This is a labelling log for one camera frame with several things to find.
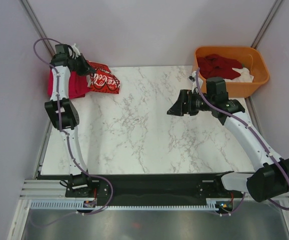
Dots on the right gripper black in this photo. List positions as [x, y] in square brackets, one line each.
[179, 108]

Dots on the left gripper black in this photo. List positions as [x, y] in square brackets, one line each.
[86, 69]

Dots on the white t-shirt red print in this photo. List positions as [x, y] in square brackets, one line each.
[103, 80]

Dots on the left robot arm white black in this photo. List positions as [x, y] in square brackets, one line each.
[62, 113]

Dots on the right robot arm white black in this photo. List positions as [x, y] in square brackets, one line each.
[271, 172]

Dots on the folded pink t-shirt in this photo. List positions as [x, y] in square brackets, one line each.
[77, 85]

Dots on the dark red t-shirt in bin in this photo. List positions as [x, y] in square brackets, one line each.
[214, 65]

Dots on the white t-shirt in bin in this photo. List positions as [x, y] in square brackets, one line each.
[238, 75]

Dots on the orange plastic bin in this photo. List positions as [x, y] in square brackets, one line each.
[248, 57]

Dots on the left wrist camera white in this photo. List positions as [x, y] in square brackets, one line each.
[75, 50]

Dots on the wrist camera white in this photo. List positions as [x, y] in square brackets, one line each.
[192, 77]
[75, 50]

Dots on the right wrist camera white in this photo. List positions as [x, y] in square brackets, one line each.
[192, 77]

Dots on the aluminium rail frame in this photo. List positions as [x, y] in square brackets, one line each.
[42, 189]

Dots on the white slotted cable duct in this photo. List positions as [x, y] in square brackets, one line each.
[83, 205]

